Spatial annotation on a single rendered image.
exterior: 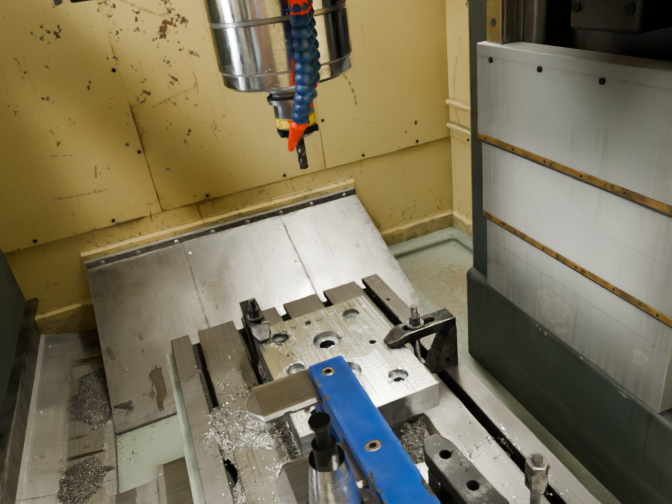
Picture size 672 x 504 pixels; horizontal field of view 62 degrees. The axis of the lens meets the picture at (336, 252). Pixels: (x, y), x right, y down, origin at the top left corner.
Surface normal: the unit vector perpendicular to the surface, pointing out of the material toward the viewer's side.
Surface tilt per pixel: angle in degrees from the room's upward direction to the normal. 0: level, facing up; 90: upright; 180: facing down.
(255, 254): 24
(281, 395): 0
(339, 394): 0
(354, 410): 0
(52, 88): 90
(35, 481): 18
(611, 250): 90
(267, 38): 90
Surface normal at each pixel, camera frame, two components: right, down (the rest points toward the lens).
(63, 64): 0.36, 0.40
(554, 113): -0.92, 0.28
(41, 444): 0.15, -0.92
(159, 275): 0.04, -0.63
